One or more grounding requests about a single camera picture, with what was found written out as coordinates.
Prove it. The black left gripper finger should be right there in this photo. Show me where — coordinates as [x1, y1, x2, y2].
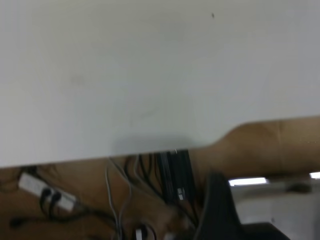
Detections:
[193, 171, 243, 240]

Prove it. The black table leg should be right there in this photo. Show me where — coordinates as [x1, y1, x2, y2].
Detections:
[159, 149, 199, 202]

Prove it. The white power strip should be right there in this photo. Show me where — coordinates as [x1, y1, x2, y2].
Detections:
[18, 172, 77, 211]

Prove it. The grey cable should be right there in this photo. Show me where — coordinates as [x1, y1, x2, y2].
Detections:
[105, 156, 134, 240]

